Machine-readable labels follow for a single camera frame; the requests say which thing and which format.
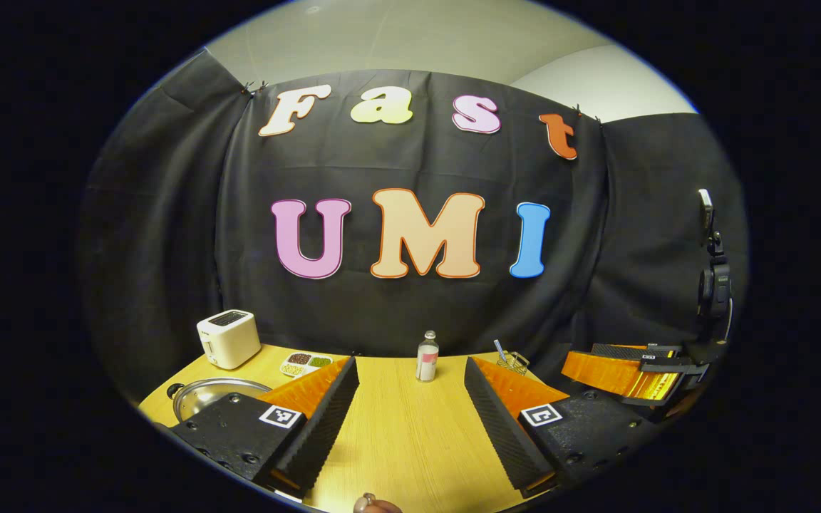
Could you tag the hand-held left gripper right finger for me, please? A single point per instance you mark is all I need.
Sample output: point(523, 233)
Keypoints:
point(499, 434)

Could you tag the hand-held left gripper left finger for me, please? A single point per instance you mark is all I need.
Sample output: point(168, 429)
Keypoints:
point(321, 427)

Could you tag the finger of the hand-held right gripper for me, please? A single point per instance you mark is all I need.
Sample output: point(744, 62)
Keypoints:
point(624, 350)
point(603, 374)

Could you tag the stainless steel pot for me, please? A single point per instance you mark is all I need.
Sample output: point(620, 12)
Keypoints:
point(204, 395)

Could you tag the white divided bean dish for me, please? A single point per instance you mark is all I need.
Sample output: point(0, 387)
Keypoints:
point(305, 365)

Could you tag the striped straw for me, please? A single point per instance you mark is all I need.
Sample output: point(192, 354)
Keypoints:
point(499, 349)

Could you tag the clear bottle with pink label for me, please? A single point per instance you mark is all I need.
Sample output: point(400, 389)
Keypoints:
point(427, 363)

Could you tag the white toaster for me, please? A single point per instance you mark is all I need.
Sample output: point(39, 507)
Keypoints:
point(229, 340)

